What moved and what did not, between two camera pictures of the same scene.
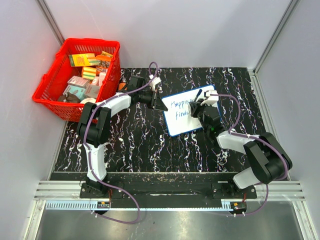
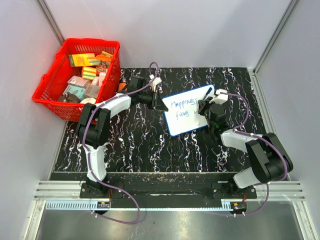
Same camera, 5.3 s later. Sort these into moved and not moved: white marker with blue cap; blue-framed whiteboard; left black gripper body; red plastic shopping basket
Moved: white marker with blue cap
Not moved: blue-framed whiteboard; red plastic shopping basket; left black gripper body
